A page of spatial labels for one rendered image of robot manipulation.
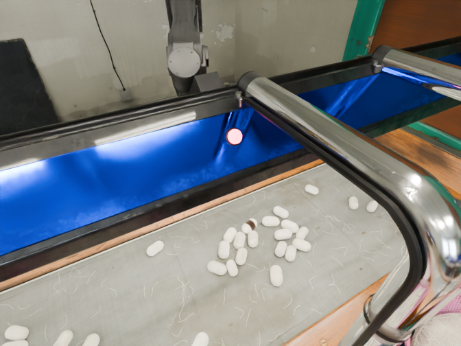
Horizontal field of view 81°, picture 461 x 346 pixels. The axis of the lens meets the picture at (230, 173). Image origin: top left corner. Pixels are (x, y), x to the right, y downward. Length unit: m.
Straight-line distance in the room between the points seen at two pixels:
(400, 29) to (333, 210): 0.45
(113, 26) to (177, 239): 2.01
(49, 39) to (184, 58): 1.89
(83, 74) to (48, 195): 2.25
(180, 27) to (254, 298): 0.56
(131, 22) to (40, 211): 2.27
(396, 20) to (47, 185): 0.76
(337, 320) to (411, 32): 0.62
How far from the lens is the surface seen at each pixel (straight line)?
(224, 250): 0.52
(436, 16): 0.77
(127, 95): 2.49
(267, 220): 0.57
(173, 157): 0.19
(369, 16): 0.84
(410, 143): 0.76
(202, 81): 0.48
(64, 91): 2.45
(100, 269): 0.58
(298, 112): 0.17
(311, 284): 0.53
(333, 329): 0.48
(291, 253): 0.53
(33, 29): 2.34
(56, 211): 0.19
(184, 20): 0.69
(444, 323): 0.61
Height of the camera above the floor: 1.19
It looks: 40 degrees down
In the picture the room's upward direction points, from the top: straight up
